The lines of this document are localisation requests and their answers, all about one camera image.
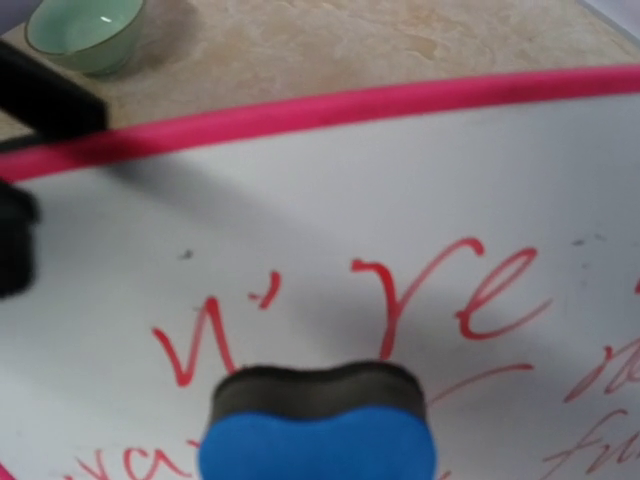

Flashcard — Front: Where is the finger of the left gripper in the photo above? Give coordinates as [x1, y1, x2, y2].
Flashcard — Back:
[1, 41, 108, 140]
[0, 180, 39, 299]

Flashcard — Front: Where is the blue whiteboard eraser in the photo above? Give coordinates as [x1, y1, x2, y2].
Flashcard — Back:
[197, 361, 437, 480]

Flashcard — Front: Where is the pink framed whiteboard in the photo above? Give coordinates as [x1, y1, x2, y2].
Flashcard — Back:
[1, 66, 639, 479]

